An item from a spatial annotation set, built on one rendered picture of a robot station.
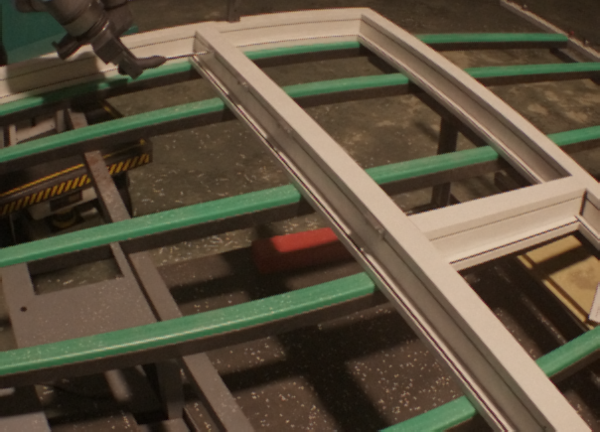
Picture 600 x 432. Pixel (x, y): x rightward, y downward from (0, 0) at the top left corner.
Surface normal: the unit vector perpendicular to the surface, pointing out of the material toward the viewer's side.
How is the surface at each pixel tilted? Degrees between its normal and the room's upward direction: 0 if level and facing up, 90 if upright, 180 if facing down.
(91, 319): 0
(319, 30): 90
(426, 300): 90
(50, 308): 0
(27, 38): 90
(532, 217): 90
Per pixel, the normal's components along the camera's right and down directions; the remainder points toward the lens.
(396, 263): -0.91, 0.18
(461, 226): 0.40, 0.51
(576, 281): 0.04, -0.84
